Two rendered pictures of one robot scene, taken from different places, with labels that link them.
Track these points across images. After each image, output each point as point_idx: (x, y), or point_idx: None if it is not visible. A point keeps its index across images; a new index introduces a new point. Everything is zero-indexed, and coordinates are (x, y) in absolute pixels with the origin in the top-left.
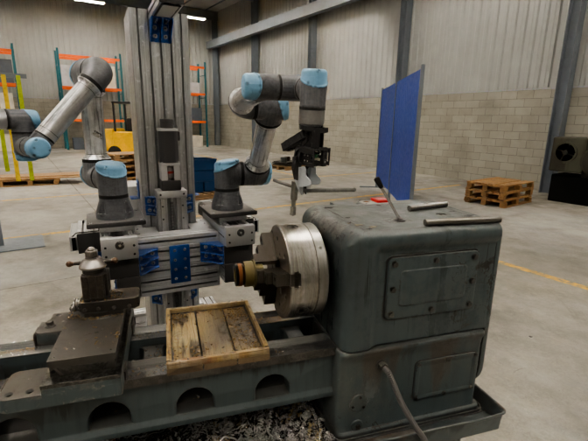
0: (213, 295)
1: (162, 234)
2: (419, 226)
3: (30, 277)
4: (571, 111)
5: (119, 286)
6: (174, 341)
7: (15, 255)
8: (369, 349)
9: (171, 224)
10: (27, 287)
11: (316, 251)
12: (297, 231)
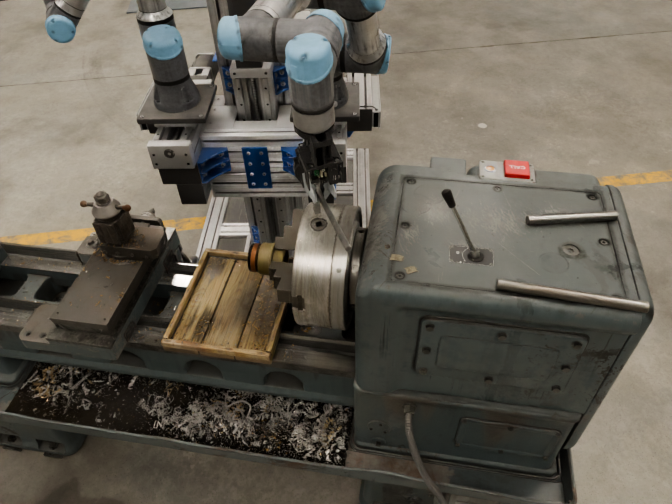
0: (386, 133)
1: (235, 128)
2: (486, 286)
3: (194, 58)
4: None
5: (180, 191)
6: (190, 304)
7: (187, 16)
8: (392, 392)
9: (255, 109)
10: None
11: (331, 275)
12: (319, 236)
